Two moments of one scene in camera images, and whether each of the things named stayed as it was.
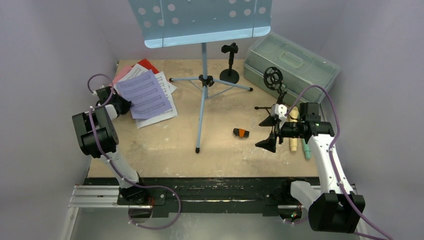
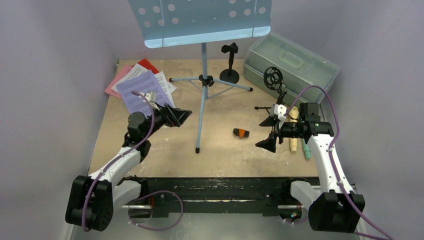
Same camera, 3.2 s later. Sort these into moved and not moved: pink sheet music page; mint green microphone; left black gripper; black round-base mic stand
Moved: left black gripper
Not moved: mint green microphone; black round-base mic stand; pink sheet music page
